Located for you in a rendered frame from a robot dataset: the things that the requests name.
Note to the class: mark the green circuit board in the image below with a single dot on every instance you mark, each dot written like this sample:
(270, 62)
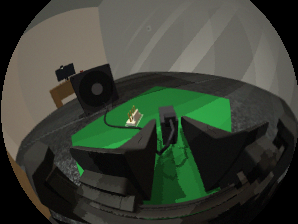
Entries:
(176, 177)

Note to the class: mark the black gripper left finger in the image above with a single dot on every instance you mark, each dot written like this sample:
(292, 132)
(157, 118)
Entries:
(135, 160)

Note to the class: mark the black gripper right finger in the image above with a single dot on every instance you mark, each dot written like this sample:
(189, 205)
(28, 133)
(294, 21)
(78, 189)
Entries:
(216, 150)

